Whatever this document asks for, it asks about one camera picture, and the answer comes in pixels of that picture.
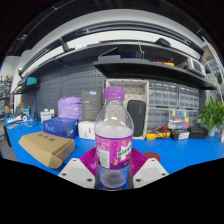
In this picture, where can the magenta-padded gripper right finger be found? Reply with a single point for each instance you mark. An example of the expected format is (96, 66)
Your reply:
(151, 170)

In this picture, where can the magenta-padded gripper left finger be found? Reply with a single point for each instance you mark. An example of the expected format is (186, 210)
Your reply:
(75, 170)

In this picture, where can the clear bottle with purple label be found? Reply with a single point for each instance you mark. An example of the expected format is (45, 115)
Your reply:
(113, 133)

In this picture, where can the yellow multimeter with red leads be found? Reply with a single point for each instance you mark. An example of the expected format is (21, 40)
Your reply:
(158, 134)

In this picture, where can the brown cardboard box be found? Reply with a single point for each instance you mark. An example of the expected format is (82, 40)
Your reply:
(43, 146)

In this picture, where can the white carton box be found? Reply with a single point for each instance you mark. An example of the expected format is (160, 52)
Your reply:
(86, 130)

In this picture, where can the blue carton box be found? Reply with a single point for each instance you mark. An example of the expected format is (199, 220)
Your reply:
(60, 127)

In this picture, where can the black box with white label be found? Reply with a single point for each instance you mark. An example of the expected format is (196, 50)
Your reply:
(180, 135)

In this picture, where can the grey small-parts drawer cabinet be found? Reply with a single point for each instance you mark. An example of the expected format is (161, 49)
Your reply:
(157, 118)
(163, 94)
(188, 97)

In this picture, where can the black zip case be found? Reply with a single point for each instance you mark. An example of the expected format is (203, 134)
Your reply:
(136, 118)

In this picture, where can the clear organizer with coloured parts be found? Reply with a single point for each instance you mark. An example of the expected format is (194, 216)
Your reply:
(179, 119)

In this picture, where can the plain black box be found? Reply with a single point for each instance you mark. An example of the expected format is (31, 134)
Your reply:
(198, 132)

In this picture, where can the small white box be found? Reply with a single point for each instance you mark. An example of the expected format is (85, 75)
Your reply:
(46, 115)

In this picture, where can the purple plastic bag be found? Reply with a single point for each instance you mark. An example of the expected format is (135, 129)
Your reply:
(69, 108)

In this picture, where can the dark grey flat box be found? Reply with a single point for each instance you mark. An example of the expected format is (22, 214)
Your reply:
(91, 106)

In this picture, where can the green potted plant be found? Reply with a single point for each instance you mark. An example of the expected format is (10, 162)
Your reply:
(210, 115)

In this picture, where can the beige dotted fabric bin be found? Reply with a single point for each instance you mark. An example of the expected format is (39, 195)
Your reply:
(135, 90)

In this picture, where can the black overhead shelf unit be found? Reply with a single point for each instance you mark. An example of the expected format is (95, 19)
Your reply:
(140, 68)

